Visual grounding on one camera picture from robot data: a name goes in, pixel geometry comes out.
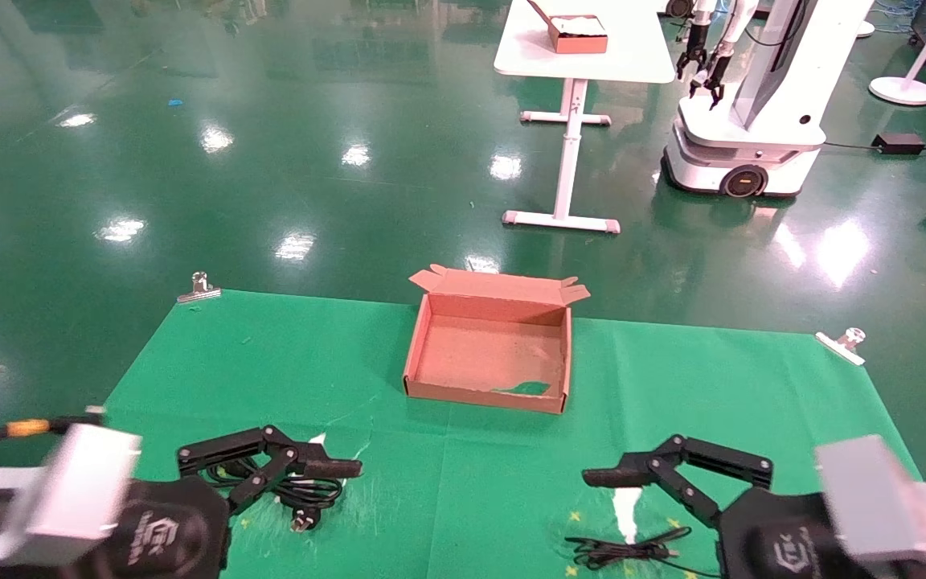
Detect black computer mouse with cable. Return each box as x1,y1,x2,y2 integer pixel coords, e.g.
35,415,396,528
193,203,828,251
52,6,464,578
565,527,721,578

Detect white robot arm black gripper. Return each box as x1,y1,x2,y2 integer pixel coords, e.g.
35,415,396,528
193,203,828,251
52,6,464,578
690,0,757,110
676,0,711,81

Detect black power adapter with cable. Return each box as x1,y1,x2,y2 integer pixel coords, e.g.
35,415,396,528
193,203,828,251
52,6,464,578
823,133,926,156

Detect small cardboard box white contents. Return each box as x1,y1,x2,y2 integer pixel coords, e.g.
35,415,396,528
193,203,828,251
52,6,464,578
527,0,608,55

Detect blue cable bundle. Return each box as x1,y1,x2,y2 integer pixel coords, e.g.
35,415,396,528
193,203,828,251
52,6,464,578
873,0,926,33

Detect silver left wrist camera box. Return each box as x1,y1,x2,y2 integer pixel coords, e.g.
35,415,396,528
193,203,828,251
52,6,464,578
0,424,142,565

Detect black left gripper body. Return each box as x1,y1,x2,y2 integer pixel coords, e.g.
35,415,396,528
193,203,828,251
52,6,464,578
81,476,231,579

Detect white standing table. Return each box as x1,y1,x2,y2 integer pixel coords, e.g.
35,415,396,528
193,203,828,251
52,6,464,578
494,0,677,235

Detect black power cable with plug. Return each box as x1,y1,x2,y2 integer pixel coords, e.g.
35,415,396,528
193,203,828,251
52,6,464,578
206,462,345,533

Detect white wheeled robot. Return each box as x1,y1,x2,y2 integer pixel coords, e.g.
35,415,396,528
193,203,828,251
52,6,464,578
662,0,874,199

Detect green table cloth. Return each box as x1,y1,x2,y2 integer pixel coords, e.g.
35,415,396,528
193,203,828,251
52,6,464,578
0,289,926,579

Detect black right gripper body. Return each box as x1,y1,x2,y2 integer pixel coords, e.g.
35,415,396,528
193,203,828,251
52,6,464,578
716,487,874,579

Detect open brown cardboard box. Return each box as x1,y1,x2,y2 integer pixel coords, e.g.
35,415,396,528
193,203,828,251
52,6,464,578
403,264,591,415

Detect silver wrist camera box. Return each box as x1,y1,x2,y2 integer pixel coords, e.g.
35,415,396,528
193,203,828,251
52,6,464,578
0,424,142,565
815,436,926,579

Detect white round stand base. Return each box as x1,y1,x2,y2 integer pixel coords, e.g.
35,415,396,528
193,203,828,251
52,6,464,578
869,0,926,106

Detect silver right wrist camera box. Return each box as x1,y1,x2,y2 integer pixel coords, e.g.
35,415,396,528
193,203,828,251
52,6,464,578
815,436,926,579

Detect metal cloth clamp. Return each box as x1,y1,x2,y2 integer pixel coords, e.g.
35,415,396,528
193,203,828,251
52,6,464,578
177,271,222,304
815,327,867,367

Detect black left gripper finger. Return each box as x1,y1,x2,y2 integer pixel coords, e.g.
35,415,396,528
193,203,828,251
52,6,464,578
178,426,363,515

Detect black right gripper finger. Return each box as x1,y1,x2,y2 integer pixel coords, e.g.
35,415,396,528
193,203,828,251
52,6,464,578
582,435,773,528

